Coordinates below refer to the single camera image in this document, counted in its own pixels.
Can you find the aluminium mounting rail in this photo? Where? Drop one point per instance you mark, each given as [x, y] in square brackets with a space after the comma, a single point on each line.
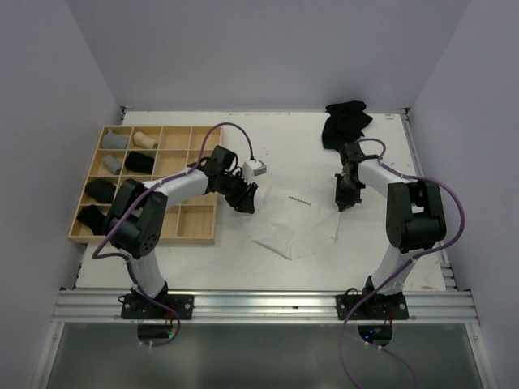
[271, 307]

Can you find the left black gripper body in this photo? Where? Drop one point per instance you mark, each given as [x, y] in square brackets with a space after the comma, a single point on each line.
[231, 185]

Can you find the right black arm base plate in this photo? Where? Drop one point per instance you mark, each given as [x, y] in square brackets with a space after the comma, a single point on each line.
[379, 307]

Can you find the black rolled underwear second row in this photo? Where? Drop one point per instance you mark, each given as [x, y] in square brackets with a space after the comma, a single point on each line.
[139, 162]

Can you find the beige rolled underwear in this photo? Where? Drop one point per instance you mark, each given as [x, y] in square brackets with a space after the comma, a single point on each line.
[140, 139]

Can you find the black rolled underwear bottom row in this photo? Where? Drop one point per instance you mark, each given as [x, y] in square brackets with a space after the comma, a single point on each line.
[92, 217]

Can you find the grey rolled underwear second row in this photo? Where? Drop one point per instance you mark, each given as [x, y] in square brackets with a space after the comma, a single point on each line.
[112, 164]

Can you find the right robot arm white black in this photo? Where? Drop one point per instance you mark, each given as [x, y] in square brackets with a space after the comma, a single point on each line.
[414, 223]

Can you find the black rolled underwear third row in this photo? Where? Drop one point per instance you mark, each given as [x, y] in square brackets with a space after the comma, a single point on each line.
[101, 190]

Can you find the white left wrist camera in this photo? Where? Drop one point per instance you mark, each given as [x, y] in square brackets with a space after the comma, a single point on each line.
[253, 168]

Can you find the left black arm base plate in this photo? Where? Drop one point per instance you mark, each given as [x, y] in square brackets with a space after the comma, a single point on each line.
[135, 306]

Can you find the white underwear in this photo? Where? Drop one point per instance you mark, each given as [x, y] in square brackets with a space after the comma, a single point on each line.
[292, 224]

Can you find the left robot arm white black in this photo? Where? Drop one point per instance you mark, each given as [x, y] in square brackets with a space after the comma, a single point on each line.
[135, 220]

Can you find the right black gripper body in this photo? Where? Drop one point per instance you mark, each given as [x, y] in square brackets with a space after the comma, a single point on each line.
[353, 181]

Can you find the wooden compartment tray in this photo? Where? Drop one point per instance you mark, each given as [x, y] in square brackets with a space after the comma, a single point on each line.
[191, 222]

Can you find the grey rolled underwear top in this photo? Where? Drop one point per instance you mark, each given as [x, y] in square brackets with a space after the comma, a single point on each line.
[114, 141]

